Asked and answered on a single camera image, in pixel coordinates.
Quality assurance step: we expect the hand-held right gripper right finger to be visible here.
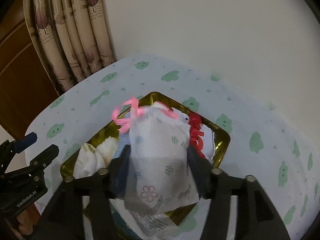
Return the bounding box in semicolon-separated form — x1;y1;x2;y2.
187;145;290;240

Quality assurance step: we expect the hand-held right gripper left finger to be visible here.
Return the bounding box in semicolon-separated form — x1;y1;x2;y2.
32;144;132;240

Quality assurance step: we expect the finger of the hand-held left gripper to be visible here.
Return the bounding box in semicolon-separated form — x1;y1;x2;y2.
0;132;38;172
28;144;60;180

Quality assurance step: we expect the white fluffy sock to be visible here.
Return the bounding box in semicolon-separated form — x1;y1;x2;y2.
96;136;120;163

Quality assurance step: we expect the light blue towel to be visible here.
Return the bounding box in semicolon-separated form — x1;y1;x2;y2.
117;112;135;155

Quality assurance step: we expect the white cloth red print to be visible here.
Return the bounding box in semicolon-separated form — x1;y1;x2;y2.
175;109;216;165

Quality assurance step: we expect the white sock ball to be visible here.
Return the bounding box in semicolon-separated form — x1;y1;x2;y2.
74;142;107;179

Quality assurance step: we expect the white pouch pink ribbon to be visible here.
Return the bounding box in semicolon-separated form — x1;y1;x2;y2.
111;97;200;212

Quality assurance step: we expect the red tin box gold interior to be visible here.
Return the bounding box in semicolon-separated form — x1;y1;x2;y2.
60;92;231;227

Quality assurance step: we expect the green white tissue packet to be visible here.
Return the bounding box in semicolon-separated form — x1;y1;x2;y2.
110;200;180;240

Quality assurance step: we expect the white ribbed socks red trim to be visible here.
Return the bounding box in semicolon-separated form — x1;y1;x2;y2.
149;101;179;119

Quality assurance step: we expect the person's left hand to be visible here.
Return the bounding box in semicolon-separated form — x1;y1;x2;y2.
16;205;34;235

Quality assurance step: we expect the brown wooden door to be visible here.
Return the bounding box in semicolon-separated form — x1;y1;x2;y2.
0;2;60;140

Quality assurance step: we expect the cloud-print bed sheet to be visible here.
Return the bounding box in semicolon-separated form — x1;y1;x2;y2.
24;55;320;240

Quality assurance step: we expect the beige leaf-print curtain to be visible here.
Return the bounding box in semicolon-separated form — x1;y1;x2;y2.
22;0;118;92

